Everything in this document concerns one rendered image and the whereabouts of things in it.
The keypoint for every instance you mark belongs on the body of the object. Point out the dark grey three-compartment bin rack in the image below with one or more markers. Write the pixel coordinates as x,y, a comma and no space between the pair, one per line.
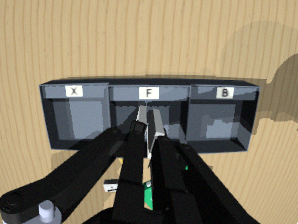
212,116

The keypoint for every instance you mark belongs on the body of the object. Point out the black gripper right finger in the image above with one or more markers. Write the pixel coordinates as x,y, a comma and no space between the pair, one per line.
215,202

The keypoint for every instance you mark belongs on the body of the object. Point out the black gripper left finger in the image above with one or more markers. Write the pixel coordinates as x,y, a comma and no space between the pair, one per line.
52,199

